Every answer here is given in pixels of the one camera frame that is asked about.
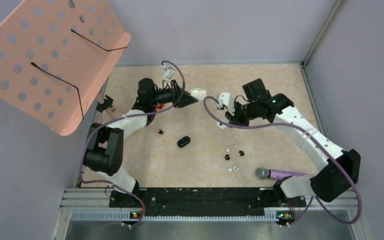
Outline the purple glitter microphone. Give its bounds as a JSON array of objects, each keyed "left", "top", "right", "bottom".
[{"left": 254, "top": 167, "right": 306, "bottom": 180}]

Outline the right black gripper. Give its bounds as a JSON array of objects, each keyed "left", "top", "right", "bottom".
[{"left": 225, "top": 100, "right": 259, "bottom": 130}]

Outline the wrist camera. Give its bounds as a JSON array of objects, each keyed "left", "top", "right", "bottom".
[
  {"left": 161, "top": 64, "right": 177, "bottom": 81},
  {"left": 216, "top": 92, "right": 235, "bottom": 112}
]

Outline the pink perforated music stand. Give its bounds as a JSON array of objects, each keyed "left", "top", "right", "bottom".
[{"left": 0, "top": 0, "right": 132, "bottom": 136}]

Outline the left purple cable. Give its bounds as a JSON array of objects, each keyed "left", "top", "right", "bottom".
[{"left": 78, "top": 60, "right": 186, "bottom": 229}]

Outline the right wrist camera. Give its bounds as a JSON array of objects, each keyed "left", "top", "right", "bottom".
[{"left": 216, "top": 92, "right": 235, "bottom": 112}]

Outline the white square charging case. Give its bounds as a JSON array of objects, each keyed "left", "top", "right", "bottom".
[{"left": 216, "top": 122, "right": 229, "bottom": 130}]

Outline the red toy window brick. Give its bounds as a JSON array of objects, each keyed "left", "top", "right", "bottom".
[{"left": 156, "top": 104, "right": 164, "bottom": 110}]

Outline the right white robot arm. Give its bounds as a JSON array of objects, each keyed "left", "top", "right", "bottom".
[{"left": 180, "top": 79, "right": 361, "bottom": 206}]

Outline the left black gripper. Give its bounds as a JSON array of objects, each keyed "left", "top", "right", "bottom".
[{"left": 150, "top": 79, "right": 198, "bottom": 108}]

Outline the white oval charging case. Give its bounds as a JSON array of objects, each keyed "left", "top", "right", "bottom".
[{"left": 190, "top": 87, "right": 207, "bottom": 101}]

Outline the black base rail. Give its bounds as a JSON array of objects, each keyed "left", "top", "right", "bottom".
[{"left": 109, "top": 187, "right": 307, "bottom": 217}]

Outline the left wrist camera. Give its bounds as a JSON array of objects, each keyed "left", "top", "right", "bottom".
[{"left": 161, "top": 64, "right": 177, "bottom": 81}]

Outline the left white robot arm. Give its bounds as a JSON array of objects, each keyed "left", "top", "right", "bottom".
[{"left": 82, "top": 78, "right": 199, "bottom": 207}]

